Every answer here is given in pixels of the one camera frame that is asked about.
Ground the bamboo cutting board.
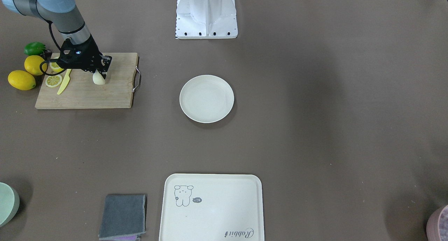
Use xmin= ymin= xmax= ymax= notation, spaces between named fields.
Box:
xmin=35 ymin=53 xmax=139 ymax=109

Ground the whole lemon outer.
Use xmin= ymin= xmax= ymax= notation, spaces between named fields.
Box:
xmin=8 ymin=70 xmax=36 ymax=91

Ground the cream rabbit tray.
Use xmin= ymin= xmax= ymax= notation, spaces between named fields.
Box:
xmin=159 ymin=173 xmax=265 ymax=241

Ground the whole lemon near lime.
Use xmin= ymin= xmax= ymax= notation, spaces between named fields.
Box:
xmin=24 ymin=55 xmax=48 ymax=76

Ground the pink bowl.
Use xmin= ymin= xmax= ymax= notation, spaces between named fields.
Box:
xmin=426 ymin=205 xmax=448 ymax=241

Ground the beige round plate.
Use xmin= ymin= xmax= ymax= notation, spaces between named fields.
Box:
xmin=179 ymin=74 xmax=235 ymax=123

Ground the lower lemon half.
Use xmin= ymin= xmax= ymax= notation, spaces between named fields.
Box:
xmin=44 ymin=74 xmax=63 ymax=88

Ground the upper lemon half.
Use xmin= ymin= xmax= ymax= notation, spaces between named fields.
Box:
xmin=48 ymin=62 xmax=65 ymax=73

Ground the lemon half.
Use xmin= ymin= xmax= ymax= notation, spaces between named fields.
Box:
xmin=44 ymin=74 xmax=63 ymax=88
xmin=48 ymin=62 xmax=65 ymax=73

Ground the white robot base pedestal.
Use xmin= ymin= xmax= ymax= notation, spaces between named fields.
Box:
xmin=175 ymin=0 xmax=238 ymax=39

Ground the grey folded cloth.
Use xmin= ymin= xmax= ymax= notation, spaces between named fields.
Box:
xmin=99 ymin=194 xmax=147 ymax=241

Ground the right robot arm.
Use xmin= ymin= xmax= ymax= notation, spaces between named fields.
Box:
xmin=2 ymin=0 xmax=112 ymax=85

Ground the green lime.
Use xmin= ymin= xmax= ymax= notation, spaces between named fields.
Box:
xmin=23 ymin=42 xmax=46 ymax=56

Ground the yellow plastic knife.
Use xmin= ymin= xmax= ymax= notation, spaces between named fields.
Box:
xmin=57 ymin=69 xmax=72 ymax=95

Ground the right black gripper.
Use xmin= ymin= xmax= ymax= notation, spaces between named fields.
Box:
xmin=56 ymin=35 xmax=112 ymax=80

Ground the mint green bowl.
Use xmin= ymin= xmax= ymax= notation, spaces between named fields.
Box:
xmin=0 ymin=182 xmax=20 ymax=227

